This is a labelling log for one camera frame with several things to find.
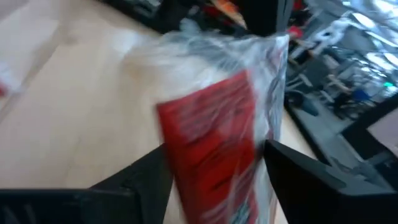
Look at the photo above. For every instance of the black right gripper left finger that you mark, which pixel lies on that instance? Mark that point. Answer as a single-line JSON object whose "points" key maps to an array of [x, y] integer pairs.
{"points": [[152, 180]]}

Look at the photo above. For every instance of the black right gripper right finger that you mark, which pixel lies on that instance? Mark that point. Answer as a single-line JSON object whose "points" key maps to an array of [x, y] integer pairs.
{"points": [[298, 186]]}

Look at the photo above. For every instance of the red popcorn bag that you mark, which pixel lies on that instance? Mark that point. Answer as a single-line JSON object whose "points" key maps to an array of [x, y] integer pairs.
{"points": [[211, 140]]}

